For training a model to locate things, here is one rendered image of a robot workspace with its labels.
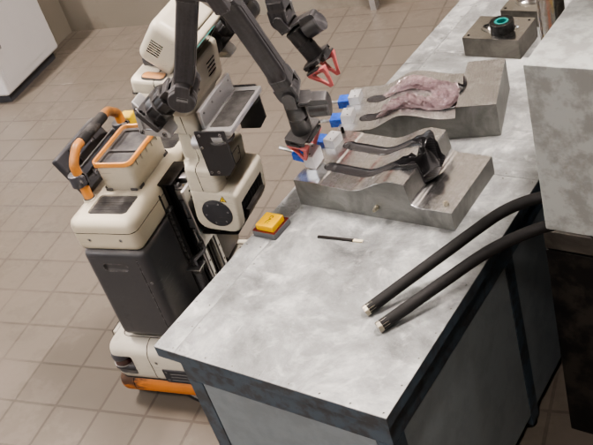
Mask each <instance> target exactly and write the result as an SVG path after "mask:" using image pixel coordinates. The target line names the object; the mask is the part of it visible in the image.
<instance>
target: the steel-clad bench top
mask: <svg viewBox="0 0 593 445"><path fill-rule="evenodd" d="M507 1H508V0H460V1H459V2H458V4H457V5H456V6H455V7H454V8H453V9H452V10H451V11H450V12H449V13H448V14H447V15H446V16H445V17H444V19H443V20H442V21H441V22H440V23H439V24H438V25H437V27H436V28H435V29H434V30H433V31H432V32H431V34H430V35H429V36H428V37H427V38H426V39H425V40H424V42H423V43H422V44H421V45H420V46H419V47H418V48H417V50H416V51H415V52H414V53H413V54H412V55H411V56H410V57H409V59H408V60H407V61H406V62H405V63H404V64H403V65H402V67H401V68H400V69H399V70H398V71H397V72H396V73H395V75H394V76H393V77H392V78H391V79H390V80H389V81H388V82H387V83H386V85H387V84H390V83H392V82H394V81H395V80H397V79H399V78H400V77H401V76H403V75H405V74H406V73H408V72H413V71H430V72H442V73H464V72H465V70H466V66H467V63H468V62H472V61H481V60H490V59H499V57H470V56H465V52H464V47H463V42H462V37H463V36H464V35H465V34H466V33H467V32H468V31H469V29H470V28H471V27H472V26H473V24H474V23H475V22H476V21H477V20H478V18H479V17H480V16H493V17H497V16H500V15H501V14H500V10H501V9H502V7H503V6H504V5H505V4H506V3H507ZM537 34H538V37H537V38H536V39H535V41H534V42H533V43H532V45H531V46H530V47H529V49H528V50H527V52H526V53H525V54H524V56H523V57H522V59H514V58H506V63H507V74H508V80H509V86H510V90H509V95H508V100H507V108H506V114H505V118H504V123H503V127H502V133H501V135H499V136H485V137H473V138H459V139H449V140H450V143H451V146H452V149H453V150H455V151H457V152H462V153H469V154H476V155H490V156H491V157H492V161H493V167H494V172H495V174H494V175H493V176H492V178H491V180H490V181H489V183H488V184H487V186H486V187H485V188H484V189H483V191H482V192H481V194H480V195H479V197H478V198H477V200H476V201H475V203H474V204H473V206H472V207H471V209H470V210H469V212H468V213H467V214H466V215H465V217H464V218H463V220H462V222H461V223H460V225H459V226H458V227H457V229H456V230H445V229H441V228H435V227H430V226H424V225H420V224H414V223H409V222H400V221H395V220H389V219H384V218H379V217H374V216H368V215H360V214H354V213H349V212H343V211H339V210H333V209H328V208H322V207H314V206H308V205H303V204H301V202H300V199H299V197H298V194H297V189H296V187H294V188H293V189H292V190H291V192H290V193H289V194H288V195H287V196H286V197H285V198H284V200H283V201H282V202H281V203H280V204H279V205H278V207H277V208H276V209H275V210H274V211H273V212H272V213H273V214H278V215H283V217H288V218H289V219H290V222H291V224H290V225H289V226H288V227H287V229H286V230H285V231H284V232H283V233H282V234H281V235H280V236H279V237H278V238H277V239H276V240H273V239H269V238H261V237H256V236H254V235H253V234H252V235H251V236H250V237H249V239H248V240H247V241H246V242H245V243H244V244H243V246H242V247H241V248H240V249H239V250H238V251H237V252H236V254H235V255H234V256H233V257H232V258H231V259H230V260H229V262H228V263H227V264H226V265H225V266H224V267H223V268H222V269H221V271H220V272H219V273H218V274H217V275H216V276H215V277H214V279H213V280H212V281H211V282H210V283H209V284H208V285H207V287H206V288H205V289H204V290H203V291H201V292H200V294H199V295H198V296H197V297H196V298H195V299H194V300H193V302H192V303H191V304H190V305H189V306H188V307H187V308H186V310H185V311H184V312H183V313H182V314H181V315H180V317H179V318H178V319H177V320H176V321H175V322H174V323H173V325H172V326H171V327H170V328H169V329H168V330H167V331H166V333H165V334H164V335H163V336H162V337H161V338H160V339H159V341H158V342H157V343H156V344H155V345H154V348H157V349H161V350H164V351H168V352H171V353H175V354H177V355H180V356H183V357H186V358H191V359H194V360H197V361H200V362H203V363H206V364H209V365H211V366H217V367H220V368H222V369H225V370H229V371H231V372H234V373H239V374H242V375H245V376H248V377H251V378H254V379H257V380H260V381H264V382H268V383H271V384H274V385H276V386H279V387H283V388H287V389H290V390H294V391H296V392H299V393H302V394H305V395H308V396H313V397H316V398H318V399H322V400H325V401H328V402H330V403H333V404H339V405H341V406H344V407H348V408H350V409H353V410H356V411H361V412H364V413H367V414H370V415H372V416H376V417H379V418H382V419H387V418H388V416H389V415H390V413H391V412H392V410H393V408H394V407H395V406H396V404H397V403H398V401H399V399H400V398H401V396H402V394H403V393H404V391H405V390H406V388H407V386H408V385H409V384H410V382H411V381H412V379H413V377H414V376H415V374H416V373H417V371H418V369H419V367H420V366H421V365H422V364H423V362H424V360H425V359H426V357H427V355H428V354H429V352H430V351H431V349H432V347H433V345H434V344H435V343H436V342H437V340H438V339H439V336H440V335H441V333H442V332H443V330H444V329H445V327H446V326H447V323H448V322H449V321H450V320H451V318H452V317H453V315H454V313H455V311H456V310H457V308H458V307H459V305H460V303H461V302H462V301H463V299H464V298H465V296H466V295H467V293H468V291H469V289H470V288H471V286H472V285H473V283H474V281H475V280H476V279H477V277H478V276H479V274H480V272H481V271H482V269H483V268H484V266H485V264H486V263H487V261H488V260H489V259H490V258H489V259H487V260H485V261H484V262H482V263H480V264H479V265H477V266H476V267H474V268H473V269H471V270H470V271H469V272H468V273H467V274H465V275H463V276H462V277H460V278H459V279H458V280H456V281H455V282H453V283H451V284H450V285H449V286H447V287H446V288H445V289H444V290H442V291H441V292H439V293H438V294H436V295H435V296H434V297H432V298H430V299H429V300H427V301H426V302H425V303H423V304H422V305H420V306H419V307H418V308H417V309H415V310H414V311H412V312H411V313H409V314H408V315H406V316H405V317H404V318H402V319H401V320H399V321H397V322H396V323H395V324H394V325H393V326H391V327H390V328H388V329H387V330H385V331H384V332H382V333H380V331H379V330H378V329H377V327H376V325H375V322H376V321H378V320H379V319H380V318H382V317H383V316H385V315H386V314H388V313H389V312H391V311H392V310H394V309H395V308H396V307H397V306H398V305H400V304H402V303H403V302H404V301H406V300H407V299H409V298H411V297H412V296H413V295H415V294H416V293H418V292H419V291H420V290H421V289H423V288H424V287H426V286H427V285H428V284H430V283H432V282H433V281H435V280H436V279H437V278H439V277H440V276H442V275H444V274H445V273H446V272H447V271H448V270H450V269H451V268H453V267H454V266H456V265H457V264H459V263H460V262H462V261H463V260H465V259H466V258H468V257H469V256H470V255H471V254H473V253H475V252H476V251H478V250H479V249H481V248H483V247H484V246H486V245H489V244H490V243H491V242H493V241H495V240H497V239H499V238H502V237H504V235H505V234H506V232H507V230H508V228H509V227H510V225H511V224H512V222H513V221H514V219H515V217H516V216H517V215H518V213H519V212H520V210H519V211H517V212H515V213H513V214H511V215H509V216H507V217H505V218H503V219H502V220H500V221H498V222H496V223H495V224H493V225H492V226H491V227H490V228H489V229H487V230H486V231H484V232H483V233H481V234H480V235H479V236H477V237H476V238H474V239H473V240H472V241H470V242H469V243H468V244H466V245H465V246H464V247H463V248H461V249H460V250H459V251H457V252H456V253H454V254H453V255H451V256H450V257H449V258H447V259H446V260H444V261H443V262H442V263H440V264H439V265H438V266H437V267H435V268H434V269H433V270H431V271H430V272H429V273H427V274H426V275H424V276H423V277H421V278H420V279H419V280H417V281H416V282H415V283H413V284H412V285H410V286H409V287H408V288H407V289H406V290H404V291H403V292H401V293H400V294H399V295H397V296H396V297H395V298H393V299H391V300H390V301H389V302H387V303H386V304H385V305H383V306H382V307H381V308H380V309H378V310H377V311H376V312H374V313H373V314H371V315H370V316H367V314H366V313H365V312H364V310H363V308H362V306H363V305H364V304H366V303H367V302H368V301H370V300H371V299H372V298H374V297H375V296H377V295H378V294H380V293H381V292H382V291H383V290H384V289H386V288H387V287H388V286H390V285H391V284H393V283H394V282H396V281H397V280H398V279H400V278H401V277H402V276H404V275H405V274H407V273H408V272H409V271H410V270H411V269H413V268H414V267H416V266H417V265H418V264H420V263H421V262H423V261H424V260H426V259H427V258H428V257H430V256H431V255H432V254H434V253H435V252H437V251H438V250H439V249H440V248H441V247H443V246H444V245H446V244H447V243H448V242H450V241H451V240H453V239H454V238H456V237H457V236H458V235H460V234H461V233H462V232H464V231H465V230H466V229H467V228H469V227H470V226H471V225H473V224H474V223H476V222H477V221H479V220H480V219H481V218H483V217H484V216H485V215H487V214H489V213H490V212H491V211H492V210H494V209H496V208H497V207H500V206H502V205H504V204H506V203H508V202H509V201H511V200H515V199H517V198H520V197H522V196H525V195H528V194H531V193H532V191H533V190H534V188H535V186H536V185H537V183H538V181H539V176H538V170H537V159H536V152H535V146H534V139H533V132H532V126H531V120H530V113H529V102H528V96H527V88H526V82H525V76H524V70H523V65H524V63H525V62H526V61H527V59H528V58H529V56H530V55H531V54H532V52H533V51H534V50H535V48H536V47H537V45H538V44H539V43H540V41H541V40H540V33H539V27H537ZM318 235H320V236H329V237H338V238H354V239H362V240H363V243H358V242H350V241H341V240H333V239H324V238H317V236H318Z"/></svg>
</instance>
